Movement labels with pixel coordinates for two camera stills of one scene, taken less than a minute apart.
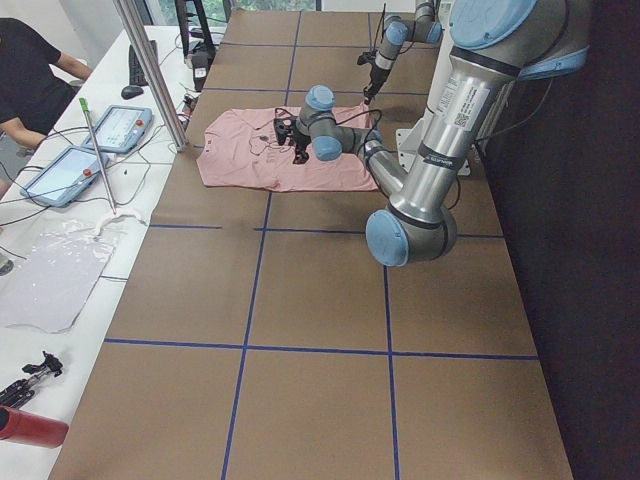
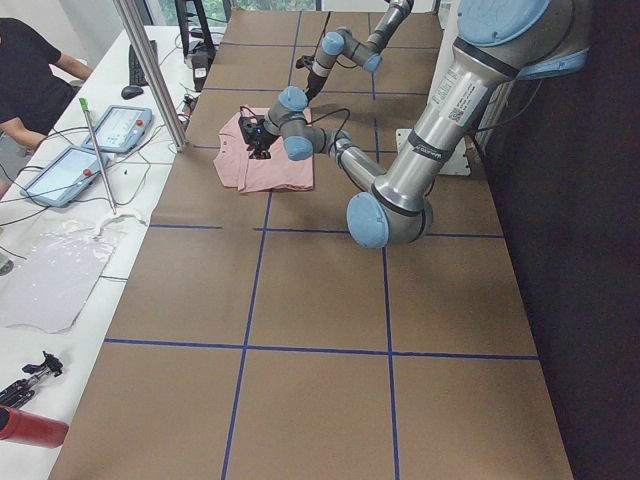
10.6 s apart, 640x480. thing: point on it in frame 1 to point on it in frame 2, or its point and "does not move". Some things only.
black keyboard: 136,73 does not move
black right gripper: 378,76 to 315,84
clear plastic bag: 47,272 does not move
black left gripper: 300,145 to 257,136
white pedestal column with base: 408,137 does not move
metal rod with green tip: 84,104 does not move
